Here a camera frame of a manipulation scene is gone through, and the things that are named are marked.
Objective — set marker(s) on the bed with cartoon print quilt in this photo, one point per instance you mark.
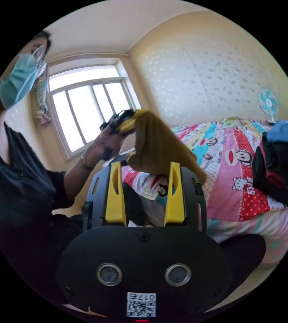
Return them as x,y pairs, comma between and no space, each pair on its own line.
224,176

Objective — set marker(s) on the person's left hand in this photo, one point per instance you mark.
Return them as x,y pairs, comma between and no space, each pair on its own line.
101,147

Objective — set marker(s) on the plaid curtain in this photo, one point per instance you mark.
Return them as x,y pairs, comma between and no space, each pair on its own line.
41,101

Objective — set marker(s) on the window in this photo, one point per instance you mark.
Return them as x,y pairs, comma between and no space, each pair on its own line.
91,113

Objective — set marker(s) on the pile of clothes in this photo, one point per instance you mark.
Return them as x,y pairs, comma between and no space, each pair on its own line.
275,166

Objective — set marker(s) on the standing fan with teal blades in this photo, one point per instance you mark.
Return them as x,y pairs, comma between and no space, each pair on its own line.
268,102

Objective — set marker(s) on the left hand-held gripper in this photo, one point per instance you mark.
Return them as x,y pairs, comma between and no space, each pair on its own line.
120,118

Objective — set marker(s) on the person's left forearm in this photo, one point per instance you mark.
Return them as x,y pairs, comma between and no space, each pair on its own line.
74,181

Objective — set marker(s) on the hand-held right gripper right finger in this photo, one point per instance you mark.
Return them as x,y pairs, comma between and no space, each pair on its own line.
175,196

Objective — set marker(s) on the person's body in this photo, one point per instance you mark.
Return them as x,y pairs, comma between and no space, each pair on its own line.
15,176

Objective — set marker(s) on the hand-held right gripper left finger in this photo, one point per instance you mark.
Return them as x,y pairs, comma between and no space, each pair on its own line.
114,194

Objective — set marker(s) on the yellow long sleeve shirt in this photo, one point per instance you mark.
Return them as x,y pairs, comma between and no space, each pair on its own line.
159,143

